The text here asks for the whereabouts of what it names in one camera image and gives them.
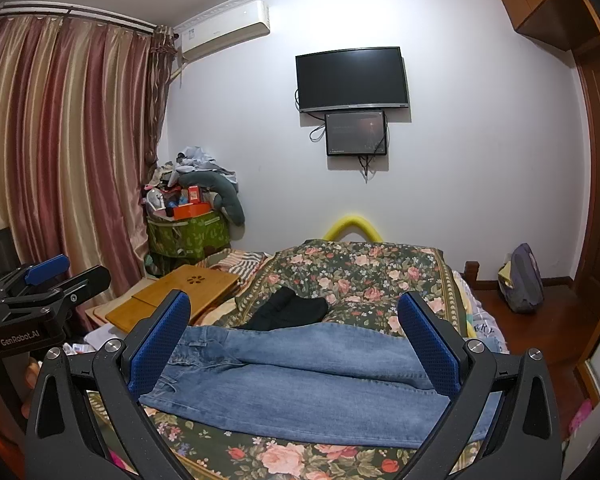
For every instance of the blue denim jeans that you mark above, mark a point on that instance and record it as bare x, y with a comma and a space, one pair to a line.
325, 383

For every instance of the green floral storage box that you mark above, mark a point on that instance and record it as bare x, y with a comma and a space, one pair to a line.
193, 239

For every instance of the grey neck pillow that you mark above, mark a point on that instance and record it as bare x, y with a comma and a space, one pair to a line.
225, 195

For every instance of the black wall television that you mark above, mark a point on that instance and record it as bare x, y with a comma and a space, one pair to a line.
351, 78

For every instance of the orange box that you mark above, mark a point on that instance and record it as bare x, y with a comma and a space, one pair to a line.
190, 210

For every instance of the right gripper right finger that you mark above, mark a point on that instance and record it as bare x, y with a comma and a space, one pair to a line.
523, 440

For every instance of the pile of grey clothes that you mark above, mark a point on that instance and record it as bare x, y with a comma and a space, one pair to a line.
196, 159

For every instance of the white wall air conditioner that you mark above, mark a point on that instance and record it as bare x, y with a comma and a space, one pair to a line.
200, 37

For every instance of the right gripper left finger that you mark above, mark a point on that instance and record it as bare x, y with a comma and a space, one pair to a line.
63, 440

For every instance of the white printed bed sheet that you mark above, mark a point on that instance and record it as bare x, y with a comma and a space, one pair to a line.
479, 323

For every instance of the small black wall monitor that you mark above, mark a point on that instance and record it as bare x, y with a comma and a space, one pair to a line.
356, 133

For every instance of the purple grey backpack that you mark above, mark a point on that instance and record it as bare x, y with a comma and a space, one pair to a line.
520, 282

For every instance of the black folded garment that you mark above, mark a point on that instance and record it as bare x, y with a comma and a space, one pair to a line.
286, 309

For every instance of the striped pink gold curtain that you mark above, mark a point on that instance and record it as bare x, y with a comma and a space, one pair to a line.
82, 104

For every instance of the wooden overhead cabinet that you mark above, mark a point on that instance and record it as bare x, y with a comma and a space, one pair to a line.
562, 24

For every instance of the yellow foam tube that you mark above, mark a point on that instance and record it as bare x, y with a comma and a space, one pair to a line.
353, 222

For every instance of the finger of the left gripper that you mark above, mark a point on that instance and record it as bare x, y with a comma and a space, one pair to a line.
86, 285
46, 270

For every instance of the floral green quilt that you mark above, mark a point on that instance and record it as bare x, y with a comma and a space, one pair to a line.
361, 283

